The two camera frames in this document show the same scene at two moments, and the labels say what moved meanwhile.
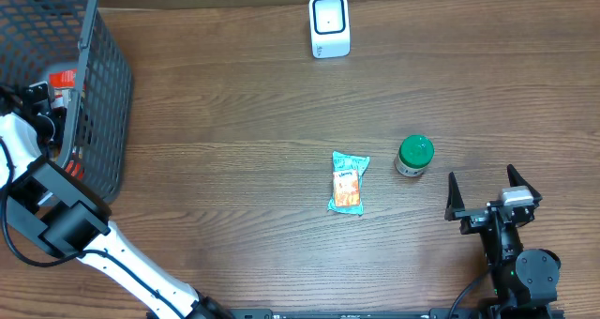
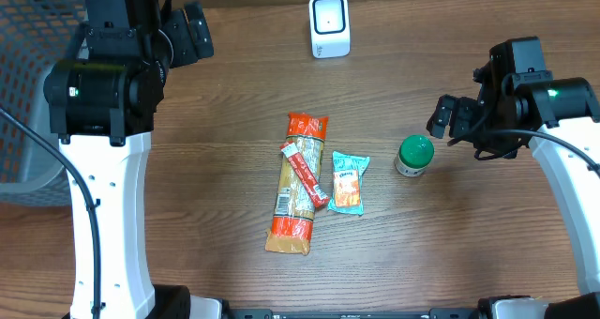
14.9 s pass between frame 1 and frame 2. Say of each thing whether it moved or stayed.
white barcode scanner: stayed
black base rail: stayed
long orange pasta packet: moved
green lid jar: stayed
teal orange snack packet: stayed
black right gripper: moved
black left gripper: moved
